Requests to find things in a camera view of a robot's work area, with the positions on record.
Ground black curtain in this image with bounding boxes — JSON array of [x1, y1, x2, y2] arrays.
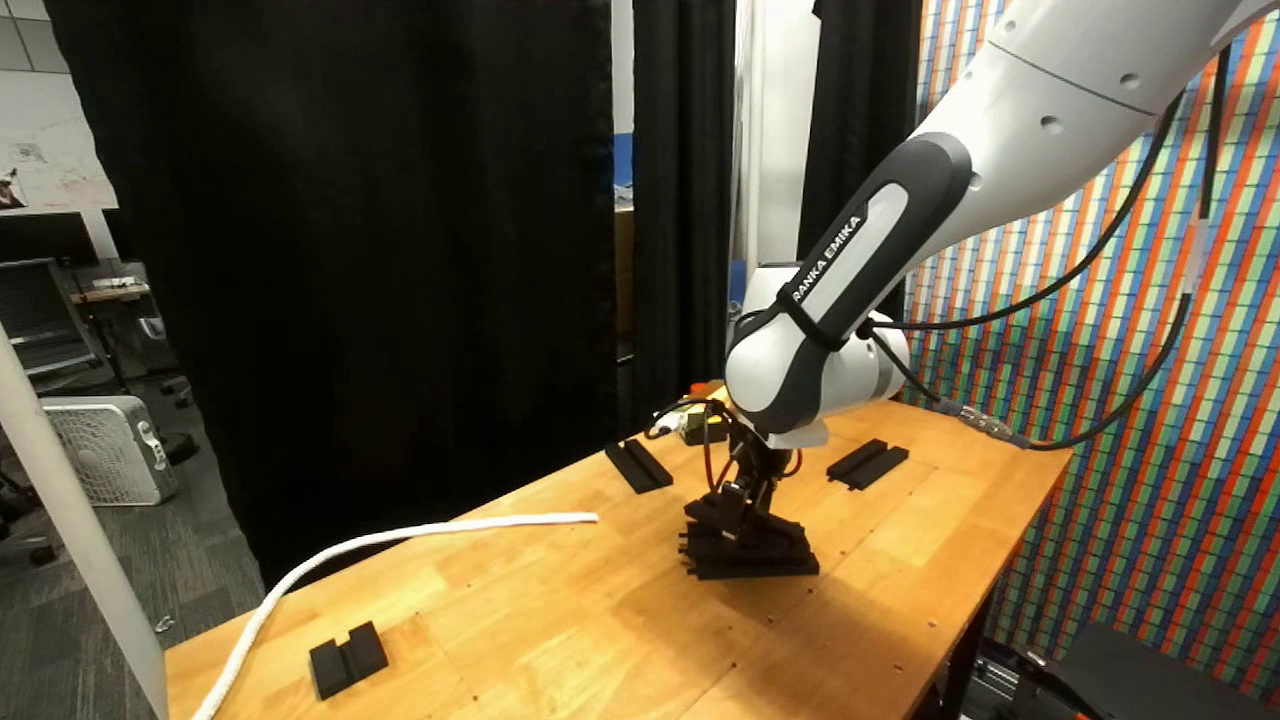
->
[[630, 0, 740, 429], [795, 0, 996, 291], [44, 0, 621, 586]]

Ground black case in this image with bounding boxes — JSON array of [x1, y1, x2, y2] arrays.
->
[[958, 622, 1280, 720]]

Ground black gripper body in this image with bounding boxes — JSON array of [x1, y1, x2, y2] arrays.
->
[[713, 436, 800, 505]]

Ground white vertical post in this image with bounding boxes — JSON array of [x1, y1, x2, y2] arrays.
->
[[734, 0, 821, 311]]

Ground thick white cable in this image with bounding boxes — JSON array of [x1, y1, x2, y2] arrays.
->
[[192, 508, 603, 720]]

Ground white metal pole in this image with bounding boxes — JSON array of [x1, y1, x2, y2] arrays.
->
[[0, 334, 171, 720]]

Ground dark monitor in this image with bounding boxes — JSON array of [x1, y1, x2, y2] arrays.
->
[[0, 255, 108, 388]]

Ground grey perforated box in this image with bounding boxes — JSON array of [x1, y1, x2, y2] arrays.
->
[[35, 394, 180, 512]]

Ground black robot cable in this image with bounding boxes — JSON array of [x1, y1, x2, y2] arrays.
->
[[865, 113, 1186, 338], [865, 291, 1195, 457]]

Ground multicolour patterned backdrop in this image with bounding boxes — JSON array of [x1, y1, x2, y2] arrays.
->
[[903, 0, 1280, 713]]

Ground small black slotted block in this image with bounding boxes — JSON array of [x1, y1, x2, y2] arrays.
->
[[307, 622, 391, 704]]

